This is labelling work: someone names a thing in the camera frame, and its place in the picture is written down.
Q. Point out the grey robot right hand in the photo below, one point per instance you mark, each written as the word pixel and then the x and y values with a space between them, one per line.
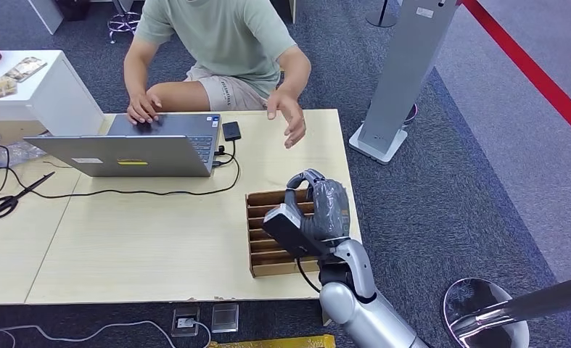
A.
pixel 328 211

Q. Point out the person's left hand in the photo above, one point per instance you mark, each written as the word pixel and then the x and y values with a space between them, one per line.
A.
pixel 292 113

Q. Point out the person's right hand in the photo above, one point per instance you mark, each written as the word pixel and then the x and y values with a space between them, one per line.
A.
pixel 142 108

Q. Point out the person's right forearm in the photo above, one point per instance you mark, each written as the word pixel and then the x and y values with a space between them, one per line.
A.
pixel 136 77

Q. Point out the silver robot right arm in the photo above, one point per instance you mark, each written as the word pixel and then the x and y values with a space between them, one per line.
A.
pixel 357 307

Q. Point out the person's left forearm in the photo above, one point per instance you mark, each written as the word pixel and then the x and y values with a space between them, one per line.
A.
pixel 295 77

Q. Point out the wooden slotted card holder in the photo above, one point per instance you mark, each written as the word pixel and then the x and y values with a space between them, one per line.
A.
pixel 266 266

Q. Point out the person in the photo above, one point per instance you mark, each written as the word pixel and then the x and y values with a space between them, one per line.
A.
pixel 227 38

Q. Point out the long printed card pack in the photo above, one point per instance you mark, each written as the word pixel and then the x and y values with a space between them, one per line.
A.
pixel 25 68

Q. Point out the square printed card pack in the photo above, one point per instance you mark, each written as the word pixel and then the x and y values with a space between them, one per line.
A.
pixel 4 88

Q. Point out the grey laptop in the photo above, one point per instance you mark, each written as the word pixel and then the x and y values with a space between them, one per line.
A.
pixel 121 156

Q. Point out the small black external drive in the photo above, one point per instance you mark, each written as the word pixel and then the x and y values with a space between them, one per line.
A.
pixel 231 130

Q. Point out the chrome chair base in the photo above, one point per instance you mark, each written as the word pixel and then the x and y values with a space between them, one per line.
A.
pixel 124 21

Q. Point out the grey kiosk pillar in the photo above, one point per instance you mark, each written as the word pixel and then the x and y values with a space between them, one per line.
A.
pixel 400 72

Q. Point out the black bin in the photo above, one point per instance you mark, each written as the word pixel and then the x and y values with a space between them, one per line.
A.
pixel 73 9

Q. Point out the round stand base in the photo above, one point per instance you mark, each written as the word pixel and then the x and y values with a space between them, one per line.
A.
pixel 412 114

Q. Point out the black scissors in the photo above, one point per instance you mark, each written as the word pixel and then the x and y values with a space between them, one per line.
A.
pixel 37 182

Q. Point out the black pole stand base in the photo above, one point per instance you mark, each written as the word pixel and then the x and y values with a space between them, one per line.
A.
pixel 381 20

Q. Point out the white furniture panel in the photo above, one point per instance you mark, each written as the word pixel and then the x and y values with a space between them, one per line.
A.
pixel 47 14

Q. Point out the clear plastic bottle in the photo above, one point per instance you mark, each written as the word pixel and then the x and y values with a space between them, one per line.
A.
pixel 16 153

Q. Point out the yellow packaged object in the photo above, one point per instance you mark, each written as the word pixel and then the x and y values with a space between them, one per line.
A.
pixel 290 342

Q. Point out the closed floor socket cover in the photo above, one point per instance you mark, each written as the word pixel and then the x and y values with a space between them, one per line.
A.
pixel 225 318

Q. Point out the floor socket with plug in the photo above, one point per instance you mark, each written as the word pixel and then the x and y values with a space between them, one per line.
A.
pixel 185 322

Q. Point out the red barrier strip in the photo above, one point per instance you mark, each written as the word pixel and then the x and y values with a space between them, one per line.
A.
pixel 530 72

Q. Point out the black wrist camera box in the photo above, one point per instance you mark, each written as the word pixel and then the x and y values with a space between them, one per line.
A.
pixel 285 230

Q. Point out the white pedestal cabinet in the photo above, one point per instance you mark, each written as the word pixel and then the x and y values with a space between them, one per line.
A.
pixel 64 105

